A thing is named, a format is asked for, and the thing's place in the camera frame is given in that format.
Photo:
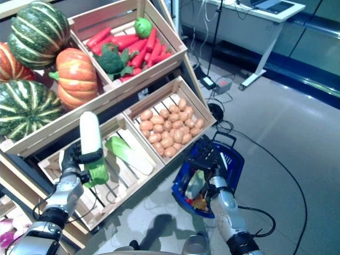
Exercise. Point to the green striped pumpkin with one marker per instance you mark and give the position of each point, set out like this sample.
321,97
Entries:
26,109
37,34

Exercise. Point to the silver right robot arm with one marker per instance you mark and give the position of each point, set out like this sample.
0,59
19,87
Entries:
225,204

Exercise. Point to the wide wooden slat crate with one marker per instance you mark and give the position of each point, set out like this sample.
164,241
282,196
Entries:
53,123

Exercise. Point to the large orange pumpkin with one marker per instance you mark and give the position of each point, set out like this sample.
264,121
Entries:
13,63

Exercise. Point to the small orange pumpkin green stem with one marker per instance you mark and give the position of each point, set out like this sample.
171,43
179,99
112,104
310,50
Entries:
77,79

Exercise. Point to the dark green broccoli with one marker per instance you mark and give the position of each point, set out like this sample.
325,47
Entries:
109,59

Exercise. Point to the blue plastic shopping basket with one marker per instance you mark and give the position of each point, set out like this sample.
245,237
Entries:
177,191

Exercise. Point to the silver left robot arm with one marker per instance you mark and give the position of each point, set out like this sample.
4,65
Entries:
66,191

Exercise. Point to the white desk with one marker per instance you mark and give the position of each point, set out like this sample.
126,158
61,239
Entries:
252,29

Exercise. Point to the red carrot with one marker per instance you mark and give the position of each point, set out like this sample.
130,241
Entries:
162,57
98,37
125,39
139,57
102,45
152,39
156,50

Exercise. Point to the silver right robot leg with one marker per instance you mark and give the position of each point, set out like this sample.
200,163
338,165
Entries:
196,245

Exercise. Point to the tan potato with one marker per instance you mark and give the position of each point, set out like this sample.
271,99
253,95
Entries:
182,104
145,125
177,146
146,115
199,123
164,113
170,152
157,120
174,109
159,148

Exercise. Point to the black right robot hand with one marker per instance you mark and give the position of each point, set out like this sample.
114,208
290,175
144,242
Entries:
205,156

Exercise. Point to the yellow bell pepper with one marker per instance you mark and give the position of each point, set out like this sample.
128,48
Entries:
199,204

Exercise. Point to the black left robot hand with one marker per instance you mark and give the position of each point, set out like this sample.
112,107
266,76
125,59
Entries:
70,159

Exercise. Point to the grey open laptop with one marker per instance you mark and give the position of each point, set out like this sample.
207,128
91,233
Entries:
276,6

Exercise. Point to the wooden produce display stand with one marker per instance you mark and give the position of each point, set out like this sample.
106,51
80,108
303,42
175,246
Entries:
195,82

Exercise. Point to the black power adapter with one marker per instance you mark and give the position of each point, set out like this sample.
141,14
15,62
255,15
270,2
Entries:
207,81

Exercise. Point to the black tripod stand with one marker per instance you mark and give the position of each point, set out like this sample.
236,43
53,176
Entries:
218,11

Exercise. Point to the grey box red button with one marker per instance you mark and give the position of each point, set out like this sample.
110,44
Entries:
224,85

